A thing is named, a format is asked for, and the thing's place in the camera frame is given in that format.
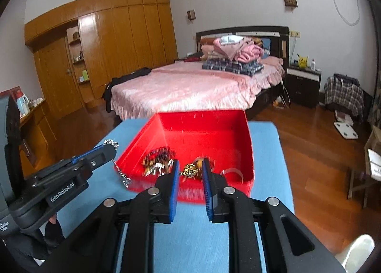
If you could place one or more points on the wall socket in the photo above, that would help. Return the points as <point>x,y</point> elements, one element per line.
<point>295,34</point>

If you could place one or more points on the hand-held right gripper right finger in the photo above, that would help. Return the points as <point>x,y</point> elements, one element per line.
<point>207,191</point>

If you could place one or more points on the folded plaid blanket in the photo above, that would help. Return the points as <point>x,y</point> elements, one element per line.
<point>232,66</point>

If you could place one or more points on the white bottle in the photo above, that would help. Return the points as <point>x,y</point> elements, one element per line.
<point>313,66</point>

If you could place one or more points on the cardboard box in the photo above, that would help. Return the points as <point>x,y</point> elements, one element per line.
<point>373,156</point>

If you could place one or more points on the red plastic crate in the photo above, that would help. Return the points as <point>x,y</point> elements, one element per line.
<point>193,130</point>

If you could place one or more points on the dark nightstand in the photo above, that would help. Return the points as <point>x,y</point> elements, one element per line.
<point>302,88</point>

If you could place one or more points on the black garment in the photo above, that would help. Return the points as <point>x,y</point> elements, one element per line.
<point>128,77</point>

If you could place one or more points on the plaid garment on chair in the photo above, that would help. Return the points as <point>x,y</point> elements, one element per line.
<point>343,94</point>

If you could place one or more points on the blue table cloth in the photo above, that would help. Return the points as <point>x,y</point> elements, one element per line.
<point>268,171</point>

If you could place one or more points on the pile of pink blankets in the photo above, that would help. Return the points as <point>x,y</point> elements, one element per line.
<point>235,49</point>

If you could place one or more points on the wooden sideboard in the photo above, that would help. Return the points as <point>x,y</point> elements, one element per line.
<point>38,136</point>

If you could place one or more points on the dark red cloth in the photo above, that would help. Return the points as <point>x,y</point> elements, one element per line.
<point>193,59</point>

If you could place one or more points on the red bag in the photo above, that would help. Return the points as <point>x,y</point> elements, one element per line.
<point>15,91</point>

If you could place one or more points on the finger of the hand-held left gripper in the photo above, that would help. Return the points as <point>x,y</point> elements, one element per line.
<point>89,154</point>
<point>98,160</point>

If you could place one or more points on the green box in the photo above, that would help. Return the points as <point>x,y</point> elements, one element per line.
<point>85,76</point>

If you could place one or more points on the light blue thermos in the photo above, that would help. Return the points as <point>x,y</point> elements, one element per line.
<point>22,106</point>

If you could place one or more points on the yellow plush toy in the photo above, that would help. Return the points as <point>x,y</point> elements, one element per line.
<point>302,60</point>

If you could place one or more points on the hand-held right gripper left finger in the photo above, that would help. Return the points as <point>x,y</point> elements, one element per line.
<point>174,191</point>

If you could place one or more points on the person's left forearm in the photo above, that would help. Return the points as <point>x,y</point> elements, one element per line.
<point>23,249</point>

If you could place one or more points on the white bathroom scale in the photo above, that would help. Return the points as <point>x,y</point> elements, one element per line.
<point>346,131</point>

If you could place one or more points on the dark wooden headboard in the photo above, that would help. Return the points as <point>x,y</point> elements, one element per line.
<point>276,40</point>

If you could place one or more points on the wooden stool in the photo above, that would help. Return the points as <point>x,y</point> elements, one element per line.
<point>358,183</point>

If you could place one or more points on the small wall lamp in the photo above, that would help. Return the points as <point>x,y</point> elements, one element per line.
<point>191,15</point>

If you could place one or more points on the person's left hand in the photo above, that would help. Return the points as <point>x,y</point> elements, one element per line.
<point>54,228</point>

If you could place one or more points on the silver bangle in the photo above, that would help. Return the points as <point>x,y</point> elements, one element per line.
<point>238,174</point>

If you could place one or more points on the bed with pink cover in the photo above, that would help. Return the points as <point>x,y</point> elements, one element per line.
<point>184,88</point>

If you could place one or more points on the wooden wardrobe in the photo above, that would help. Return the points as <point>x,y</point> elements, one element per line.
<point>134,37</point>

